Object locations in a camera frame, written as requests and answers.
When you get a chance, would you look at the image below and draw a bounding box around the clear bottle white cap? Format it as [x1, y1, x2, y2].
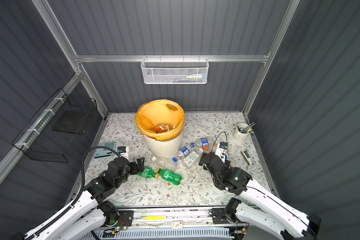
[152, 156, 178, 171]

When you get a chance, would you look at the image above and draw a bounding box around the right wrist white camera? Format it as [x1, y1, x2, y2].
[215, 142, 228, 164]

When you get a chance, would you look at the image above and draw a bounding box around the yellow tool on rail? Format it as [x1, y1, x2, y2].
[141, 216, 167, 221]

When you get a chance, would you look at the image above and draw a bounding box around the cream ribbed waste bin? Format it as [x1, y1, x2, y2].
[144, 132, 183, 158]

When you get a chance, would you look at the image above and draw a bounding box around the black wire side basket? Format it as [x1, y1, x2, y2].
[12, 90, 97, 164]

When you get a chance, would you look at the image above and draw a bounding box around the white pencil cup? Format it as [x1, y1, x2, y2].
[233, 122, 256, 144]

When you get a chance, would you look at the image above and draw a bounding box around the orange plastic bin liner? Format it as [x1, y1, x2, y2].
[135, 99, 185, 141]

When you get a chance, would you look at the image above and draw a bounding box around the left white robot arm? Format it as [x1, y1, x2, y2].
[11, 151, 145, 240]

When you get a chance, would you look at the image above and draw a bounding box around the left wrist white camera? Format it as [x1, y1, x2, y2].
[117, 146, 129, 160]

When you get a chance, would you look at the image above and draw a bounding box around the green soda bottle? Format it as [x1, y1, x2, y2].
[155, 168, 183, 186]
[138, 166, 159, 179]

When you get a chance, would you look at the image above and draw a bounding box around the blue label water bottle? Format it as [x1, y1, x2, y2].
[177, 143, 196, 160]

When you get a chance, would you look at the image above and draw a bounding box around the wrist white camera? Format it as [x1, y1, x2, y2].
[117, 146, 129, 160]
[215, 142, 228, 164]

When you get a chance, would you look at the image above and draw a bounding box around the white wire wall basket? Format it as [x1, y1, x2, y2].
[141, 60, 210, 85]

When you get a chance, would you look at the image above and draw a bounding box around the right green soda bottle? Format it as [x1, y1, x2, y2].
[155, 168, 183, 186]

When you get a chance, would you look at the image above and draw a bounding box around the left green soda bottle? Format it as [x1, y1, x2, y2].
[138, 166, 159, 179]

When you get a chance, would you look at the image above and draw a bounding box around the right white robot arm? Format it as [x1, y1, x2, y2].
[201, 153, 321, 240]

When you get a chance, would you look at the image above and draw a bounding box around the teal desk calculator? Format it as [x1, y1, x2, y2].
[93, 142, 116, 159]

